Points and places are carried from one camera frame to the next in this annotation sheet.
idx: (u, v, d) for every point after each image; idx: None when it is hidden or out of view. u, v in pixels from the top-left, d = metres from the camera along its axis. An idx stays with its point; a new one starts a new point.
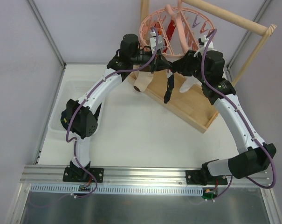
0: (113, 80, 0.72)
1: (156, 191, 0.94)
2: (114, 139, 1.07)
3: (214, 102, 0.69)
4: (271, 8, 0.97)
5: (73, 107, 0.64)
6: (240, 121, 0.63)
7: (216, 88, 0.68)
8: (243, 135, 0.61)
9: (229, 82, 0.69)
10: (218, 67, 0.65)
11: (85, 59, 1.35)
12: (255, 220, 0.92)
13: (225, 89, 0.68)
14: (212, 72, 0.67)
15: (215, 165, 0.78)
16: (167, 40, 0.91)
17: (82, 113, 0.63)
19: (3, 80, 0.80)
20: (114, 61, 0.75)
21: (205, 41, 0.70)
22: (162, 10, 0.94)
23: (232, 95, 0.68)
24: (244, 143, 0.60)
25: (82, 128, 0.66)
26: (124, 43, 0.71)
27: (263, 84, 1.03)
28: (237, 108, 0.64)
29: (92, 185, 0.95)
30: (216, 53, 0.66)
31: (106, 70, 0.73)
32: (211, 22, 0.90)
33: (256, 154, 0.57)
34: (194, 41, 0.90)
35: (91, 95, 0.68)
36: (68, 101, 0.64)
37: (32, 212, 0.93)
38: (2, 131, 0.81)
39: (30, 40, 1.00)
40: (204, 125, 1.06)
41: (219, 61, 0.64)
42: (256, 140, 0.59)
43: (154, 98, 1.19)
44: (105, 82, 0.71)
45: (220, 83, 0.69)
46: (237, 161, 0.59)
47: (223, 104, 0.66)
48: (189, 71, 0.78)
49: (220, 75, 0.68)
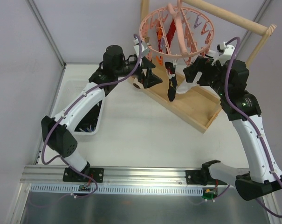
0: (95, 95, 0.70)
1: (156, 191, 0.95)
2: (114, 139, 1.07)
3: (233, 120, 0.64)
4: (271, 8, 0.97)
5: (49, 125, 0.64)
6: (261, 150, 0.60)
7: (240, 106, 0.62)
8: (261, 166, 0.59)
9: (253, 97, 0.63)
10: (241, 79, 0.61)
11: (85, 59, 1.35)
12: (255, 220, 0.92)
13: (249, 108, 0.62)
14: (233, 84, 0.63)
15: (218, 171, 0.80)
16: (166, 40, 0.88)
17: (58, 131, 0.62)
19: (3, 80, 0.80)
20: (97, 74, 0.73)
21: (224, 48, 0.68)
22: (164, 9, 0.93)
23: (256, 115, 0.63)
24: (261, 175, 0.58)
25: (59, 146, 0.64)
26: (107, 57, 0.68)
27: (264, 84, 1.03)
28: (261, 136, 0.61)
29: (92, 185, 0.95)
30: (239, 64, 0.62)
31: (89, 84, 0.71)
32: (211, 23, 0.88)
33: (271, 189, 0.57)
34: (192, 41, 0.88)
35: (70, 111, 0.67)
36: (44, 119, 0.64)
37: (32, 212, 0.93)
38: (3, 131, 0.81)
39: (30, 39, 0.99)
40: (204, 125, 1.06)
41: (243, 72, 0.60)
42: (274, 174, 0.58)
43: (154, 97, 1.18)
44: (86, 97, 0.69)
45: (244, 100, 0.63)
46: (251, 190, 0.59)
47: (245, 127, 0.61)
48: (205, 80, 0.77)
49: (242, 88, 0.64)
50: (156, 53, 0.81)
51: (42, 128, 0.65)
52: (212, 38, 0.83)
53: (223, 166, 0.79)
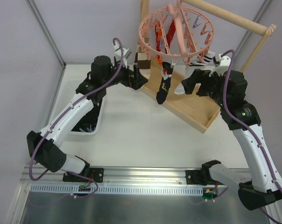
0: (82, 107, 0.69)
1: (155, 191, 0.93)
2: (114, 139, 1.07)
3: (234, 129, 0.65)
4: (271, 8, 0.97)
5: (35, 140, 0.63)
6: (263, 158, 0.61)
7: (240, 116, 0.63)
8: (263, 175, 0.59)
9: (252, 107, 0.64)
10: (239, 89, 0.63)
11: (85, 59, 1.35)
12: (255, 220, 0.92)
13: (248, 117, 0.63)
14: (232, 94, 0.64)
15: (221, 176, 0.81)
16: (165, 40, 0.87)
17: (45, 147, 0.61)
19: (3, 80, 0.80)
20: (84, 86, 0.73)
21: (220, 59, 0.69)
22: (165, 9, 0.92)
23: (256, 125, 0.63)
24: (263, 184, 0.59)
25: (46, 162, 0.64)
26: (94, 66, 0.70)
27: (264, 84, 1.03)
28: (261, 144, 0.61)
29: (92, 185, 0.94)
30: (237, 75, 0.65)
31: (76, 96, 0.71)
32: (211, 24, 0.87)
33: (274, 198, 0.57)
34: (191, 42, 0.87)
35: (56, 125, 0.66)
36: (30, 134, 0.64)
37: (33, 212, 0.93)
38: (3, 131, 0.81)
39: (30, 40, 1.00)
40: (204, 125, 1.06)
41: (241, 83, 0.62)
42: (276, 184, 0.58)
43: (153, 97, 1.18)
44: (73, 109, 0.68)
45: (244, 109, 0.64)
46: (254, 199, 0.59)
47: (245, 136, 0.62)
48: (204, 91, 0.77)
49: (241, 99, 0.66)
50: (155, 53, 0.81)
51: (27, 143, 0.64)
52: (212, 38, 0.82)
53: (227, 171, 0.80)
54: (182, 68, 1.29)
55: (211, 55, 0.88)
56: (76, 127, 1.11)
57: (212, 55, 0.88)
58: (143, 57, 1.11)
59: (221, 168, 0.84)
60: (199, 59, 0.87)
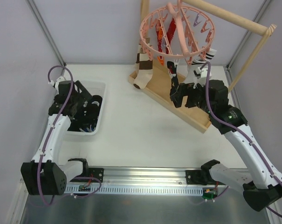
0: (62, 123, 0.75)
1: (155, 191, 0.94)
2: (113, 139, 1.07)
3: (225, 134, 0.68)
4: (271, 7, 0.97)
5: (32, 170, 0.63)
6: (257, 156, 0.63)
7: (227, 120, 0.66)
8: (261, 171, 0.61)
9: (238, 110, 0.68)
10: (222, 95, 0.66)
11: (85, 59, 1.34)
12: (255, 220, 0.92)
13: (236, 119, 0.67)
14: (216, 101, 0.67)
15: (222, 176, 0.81)
16: (166, 39, 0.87)
17: (46, 168, 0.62)
19: (3, 80, 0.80)
20: (55, 106, 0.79)
21: (200, 71, 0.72)
22: (164, 8, 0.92)
23: (244, 125, 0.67)
24: (263, 180, 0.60)
25: (50, 186, 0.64)
26: (62, 86, 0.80)
27: (263, 84, 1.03)
28: (253, 142, 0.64)
29: (92, 185, 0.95)
30: (217, 82, 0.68)
31: (51, 118, 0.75)
32: (212, 21, 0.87)
33: (277, 192, 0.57)
34: (193, 40, 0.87)
35: (46, 148, 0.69)
36: (24, 165, 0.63)
37: (32, 211, 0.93)
38: (3, 131, 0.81)
39: (30, 40, 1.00)
40: (204, 125, 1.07)
41: (222, 89, 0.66)
42: (275, 178, 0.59)
43: (154, 97, 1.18)
44: (55, 128, 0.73)
45: (230, 113, 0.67)
46: (258, 197, 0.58)
47: (237, 137, 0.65)
48: (192, 101, 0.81)
49: (225, 104, 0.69)
50: (157, 54, 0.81)
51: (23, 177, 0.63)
52: (213, 36, 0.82)
53: (227, 172, 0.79)
54: (183, 68, 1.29)
55: (212, 52, 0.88)
56: (76, 127, 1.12)
57: (214, 52, 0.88)
58: (145, 57, 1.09)
59: (221, 168, 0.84)
60: (201, 57, 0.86)
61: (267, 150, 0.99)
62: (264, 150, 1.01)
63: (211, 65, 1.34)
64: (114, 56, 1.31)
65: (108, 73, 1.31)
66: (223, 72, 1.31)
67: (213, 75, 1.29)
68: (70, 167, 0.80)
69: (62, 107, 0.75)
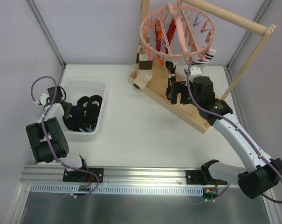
0: (58, 106, 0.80)
1: (156, 191, 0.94)
2: (113, 139, 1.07)
3: (214, 123, 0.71)
4: (271, 7, 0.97)
5: (37, 129, 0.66)
6: (244, 139, 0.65)
7: (213, 110, 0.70)
8: (249, 154, 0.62)
9: (223, 102, 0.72)
10: (208, 88, 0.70)
11: (85, 59, 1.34)
12: (255, 220, 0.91)
13: (222, 109, 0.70)
14: (203, 94, 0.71)
15: (221, 173, 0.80)
16: (166, 39, 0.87)
17: (50, 123, 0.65)
19: (2, 80, 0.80)
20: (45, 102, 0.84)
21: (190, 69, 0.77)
22: (165, 8, 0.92)
23: (229, 113, 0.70)
24: (251, 162, 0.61)
25: (57, 142, 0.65)
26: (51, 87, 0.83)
27: (263, 84, 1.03)
28: (238, 127, 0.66)
29: (92, 185, 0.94)
30: (203, 78, 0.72)
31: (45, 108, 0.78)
32: (212, 22, 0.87)
33: (265, 172, 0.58)
34: (193, 41, 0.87)
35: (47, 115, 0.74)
36: (28, 126, 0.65)
37: (32, 212, 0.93)
38: (3, 131, 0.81)
39: (30, 40, 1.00)
40: (204, 125, 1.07)
41: (208, 83, 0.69)
42: (263, 158, 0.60)
43: (154, 97, 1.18)
44: (51, 109, 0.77)
45: (216, 103, 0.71)
46: (250, 181, 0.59)
47: (223, 124, 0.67)
48: (186, 98, 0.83)
49: (211, 97, 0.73)
50: (156, 54, 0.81)
51: (30, 138, 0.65)
52: (213, 37, 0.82)
53: (225, 167, 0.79)
54: (183, 68, 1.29)
55: (212, 53, 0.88)
56: (77, 127, 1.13)
57: (213, 53, 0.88)
58: (145, 57, 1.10)
59: (220, 165, 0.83)
60: (201, 57, 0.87)
61: (267, 151, 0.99)
62: (264, 150, 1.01)
63: (211, 65, 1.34)
64: (114, 56, 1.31)
65: (108, 73, 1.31)
66: (223, 72, 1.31)
67: (213, 75, 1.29)
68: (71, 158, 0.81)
69: (53, 97, 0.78)
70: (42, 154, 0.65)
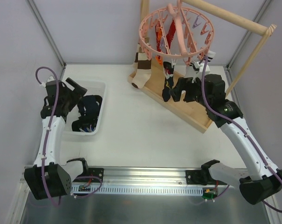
0: (58, 124, 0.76)
1: (155, 191, 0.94)
2: (113, 139, 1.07)
3: (221, 126, 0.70)
4: (271, 7, 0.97)
5: (37, 173, 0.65)
6: (252, 147, 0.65)
7: (223, 113, 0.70)
8: (255, 163, 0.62)
9: (234, 104, 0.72)
10: (219, 89, 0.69)
11: (85, 59, 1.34)
12: (255, 220, 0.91)
13: (231, 112, 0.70)
14: (213, 95, 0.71)
15: (222, 174, 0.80)
16: (165, 40, 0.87)
17: (50, 170, 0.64)
19: (2, 80, 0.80)
20: (47, 109, 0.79)
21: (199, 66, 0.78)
22: (165, 9, 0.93)
23: (239, 117, 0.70)
24: (257, 171, 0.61)
25: (57, 187, 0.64)
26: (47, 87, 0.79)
27: (263, 84, 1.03)
28: (247, 134, 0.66)
29: (92, 185, 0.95)
30: (215, 77, 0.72)
31: (45, 121, 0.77)
32: (211, 24, 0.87)
33: (271, 183, 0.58)
34: (192, 42, 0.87)
35: (47, 150, 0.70)
36: (25, 171, 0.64)
37: (32, 212, 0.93)
38: (2, 131, 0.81)
39: (30, 40, 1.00)
40: (204, 125, 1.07)
41: (219, 84, 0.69)
42: (269, 168, 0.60)
43: (154, 97, 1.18)
44: (51, 130, 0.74)
45: (226, 106, 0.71)
46: (253, 189, 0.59)
47: (231, 129, 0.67)
48: (190, 96, 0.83)
49: (221, 98, 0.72)
50: (155, 53, 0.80)
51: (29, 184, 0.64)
52: (212, 38, 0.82)
53: (227, 169, 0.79)
54: (182, 68, 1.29)
55: (211, 55, 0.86)
56: (77, 127, 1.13)
57: (213, 55, 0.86)
58: (143, 57, 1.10)
59: (221, 166, 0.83)
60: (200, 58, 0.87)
61: (267, 150, 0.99)
62: (264, 150, 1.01)
63: (211, 65, 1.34)
64: (114, 56, 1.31)
65: (108, 73, 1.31)
66: (223, 72, 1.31)
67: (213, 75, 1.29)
68: (69, 167, 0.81)
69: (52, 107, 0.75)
70: (43, 194, 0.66)
